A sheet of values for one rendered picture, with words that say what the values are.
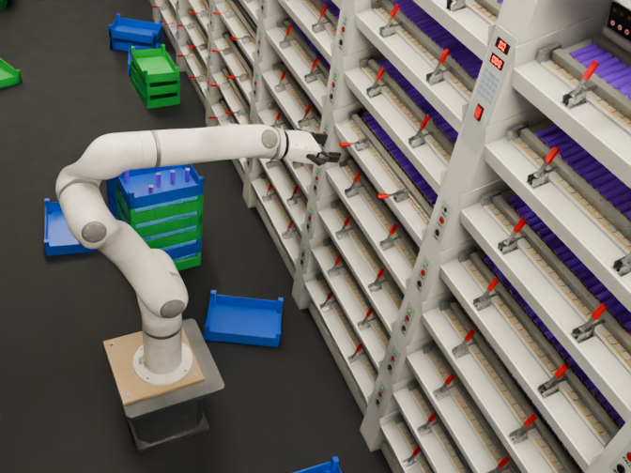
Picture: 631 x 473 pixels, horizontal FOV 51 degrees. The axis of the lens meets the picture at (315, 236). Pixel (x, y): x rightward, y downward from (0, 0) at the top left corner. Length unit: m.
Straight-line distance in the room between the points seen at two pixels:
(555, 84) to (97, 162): 1.01
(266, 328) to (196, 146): 1.24
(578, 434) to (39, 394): 1.80
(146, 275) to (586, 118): 1.16
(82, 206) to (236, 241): 1.54
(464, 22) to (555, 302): 0.66
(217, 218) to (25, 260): 0.87
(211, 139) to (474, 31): 0.66
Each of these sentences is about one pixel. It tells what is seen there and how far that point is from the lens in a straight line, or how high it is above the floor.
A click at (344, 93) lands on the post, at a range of 2.18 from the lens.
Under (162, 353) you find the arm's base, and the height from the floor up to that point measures 0.41.
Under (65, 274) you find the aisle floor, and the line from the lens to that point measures 2.97.
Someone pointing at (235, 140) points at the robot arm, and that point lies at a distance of 1.63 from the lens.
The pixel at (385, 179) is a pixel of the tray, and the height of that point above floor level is 0.94.
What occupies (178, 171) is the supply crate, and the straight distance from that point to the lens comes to 2.82.
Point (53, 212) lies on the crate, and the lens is 3.27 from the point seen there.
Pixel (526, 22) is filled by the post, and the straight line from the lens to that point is 1.44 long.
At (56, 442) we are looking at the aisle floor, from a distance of 2.47.
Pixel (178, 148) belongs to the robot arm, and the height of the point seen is 1.15.
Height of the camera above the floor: 2.08
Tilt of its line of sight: 41 degrees down
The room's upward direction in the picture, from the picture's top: 11 degrees clockwise
